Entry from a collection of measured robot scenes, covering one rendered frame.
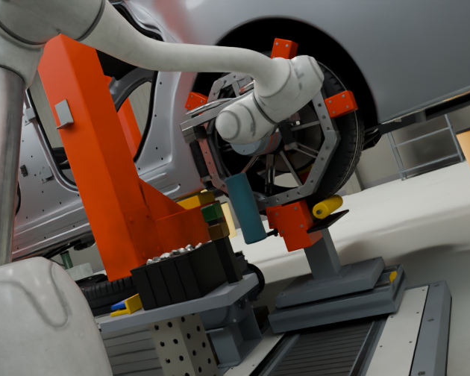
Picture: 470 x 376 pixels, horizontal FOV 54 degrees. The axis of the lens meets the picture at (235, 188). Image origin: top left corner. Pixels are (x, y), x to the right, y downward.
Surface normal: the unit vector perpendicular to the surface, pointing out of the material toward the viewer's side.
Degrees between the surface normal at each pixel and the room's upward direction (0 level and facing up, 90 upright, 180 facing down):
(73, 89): 90
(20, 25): 145
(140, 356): 90
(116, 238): 90
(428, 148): 90
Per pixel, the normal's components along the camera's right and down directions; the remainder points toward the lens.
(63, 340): 0.70, -0.37
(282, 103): 0.04, 0.77
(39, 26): 0.16, 0.88
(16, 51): 0.77, 0.00
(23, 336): 0.32, -0.34
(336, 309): -0.44, 0.13
